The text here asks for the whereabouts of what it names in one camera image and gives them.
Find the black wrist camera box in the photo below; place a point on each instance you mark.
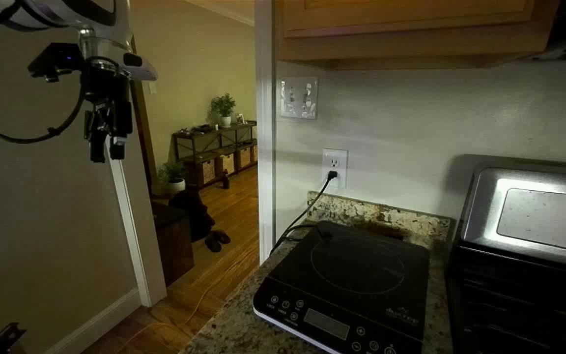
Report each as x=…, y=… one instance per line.
x=54, y=60

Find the white baseboard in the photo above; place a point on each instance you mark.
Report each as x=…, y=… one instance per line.
x=97, y=325

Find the pair of dark shoes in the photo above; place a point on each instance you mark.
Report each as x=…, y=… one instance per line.
x=217, y=239

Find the wooden wall cabinet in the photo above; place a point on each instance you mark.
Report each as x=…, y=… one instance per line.
x=402, y=26

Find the black bag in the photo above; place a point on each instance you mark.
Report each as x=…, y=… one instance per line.
x=196, y=213

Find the white door frame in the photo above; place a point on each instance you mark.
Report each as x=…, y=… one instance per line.
x=143, y=262

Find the black induction cooktop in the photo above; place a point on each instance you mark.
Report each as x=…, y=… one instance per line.
x=349, y=282

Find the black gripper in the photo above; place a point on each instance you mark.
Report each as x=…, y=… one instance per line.
x=107, y=99

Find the white double switch plate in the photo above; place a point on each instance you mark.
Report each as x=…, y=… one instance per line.
x=298, y=111

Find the dark wooden box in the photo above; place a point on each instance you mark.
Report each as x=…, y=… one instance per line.
x=176, y=247

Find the silver and black toaster oven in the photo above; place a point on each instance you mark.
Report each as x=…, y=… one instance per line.
x=526, y=262

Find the brown storage basket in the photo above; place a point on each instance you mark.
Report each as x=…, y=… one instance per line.
x=245, y=158
x=202, y=174
x=225, y=164

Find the white wall outlet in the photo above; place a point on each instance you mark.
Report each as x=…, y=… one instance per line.
x=333, y=160

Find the black clamp object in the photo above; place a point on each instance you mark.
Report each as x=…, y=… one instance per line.
x=5, y=337

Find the white switch toggle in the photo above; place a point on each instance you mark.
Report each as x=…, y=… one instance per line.
x=290, y=95
x=308, y=93

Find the dark wooden console shelf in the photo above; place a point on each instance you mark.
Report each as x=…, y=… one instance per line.
x=213, y=152

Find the potted plant in white pot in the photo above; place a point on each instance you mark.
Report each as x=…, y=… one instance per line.
x=223, y=109
x=176, y=176

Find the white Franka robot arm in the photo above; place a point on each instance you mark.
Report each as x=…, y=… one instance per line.
x=48, y=11

